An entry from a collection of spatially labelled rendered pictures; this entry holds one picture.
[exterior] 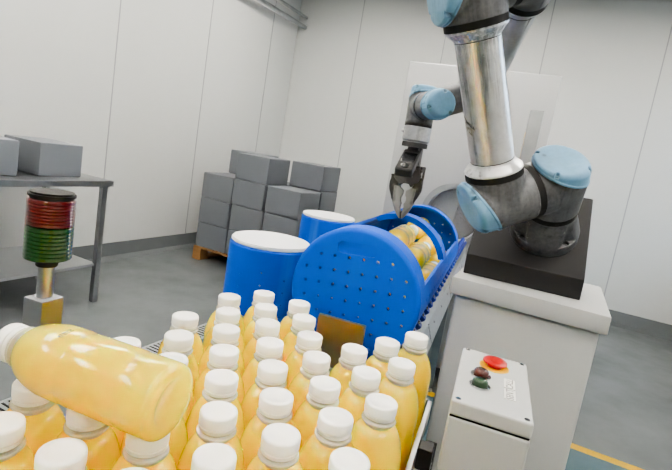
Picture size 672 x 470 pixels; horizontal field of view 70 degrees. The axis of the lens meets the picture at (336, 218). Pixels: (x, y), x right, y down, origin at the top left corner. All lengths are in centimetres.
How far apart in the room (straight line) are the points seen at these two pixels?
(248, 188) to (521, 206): 401
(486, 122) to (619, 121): 511
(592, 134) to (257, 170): 363
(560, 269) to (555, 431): 34
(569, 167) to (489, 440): 59
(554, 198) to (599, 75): 508
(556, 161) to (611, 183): 494
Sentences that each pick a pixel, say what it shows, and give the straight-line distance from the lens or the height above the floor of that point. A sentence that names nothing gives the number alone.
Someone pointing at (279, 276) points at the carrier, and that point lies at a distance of 161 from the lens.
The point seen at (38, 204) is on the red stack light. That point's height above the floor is 124.
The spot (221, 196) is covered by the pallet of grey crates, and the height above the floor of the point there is 72.
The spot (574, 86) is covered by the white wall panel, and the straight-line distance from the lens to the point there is 609.
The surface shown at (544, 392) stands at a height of 95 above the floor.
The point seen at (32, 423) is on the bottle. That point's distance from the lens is 60.
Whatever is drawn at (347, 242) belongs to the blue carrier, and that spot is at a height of 120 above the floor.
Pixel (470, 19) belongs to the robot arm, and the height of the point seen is 164.
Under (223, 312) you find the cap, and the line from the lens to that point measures 80.
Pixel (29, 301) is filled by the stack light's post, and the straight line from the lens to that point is 85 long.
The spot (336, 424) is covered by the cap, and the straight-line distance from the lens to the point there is 55.
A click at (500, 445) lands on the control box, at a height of 106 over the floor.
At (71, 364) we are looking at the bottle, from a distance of 51.
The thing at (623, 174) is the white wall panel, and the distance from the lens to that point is 602.
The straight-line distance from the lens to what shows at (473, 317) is 115.
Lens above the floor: 139
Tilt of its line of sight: 8 degrees down
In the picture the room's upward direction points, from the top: 9 degrees clockwise
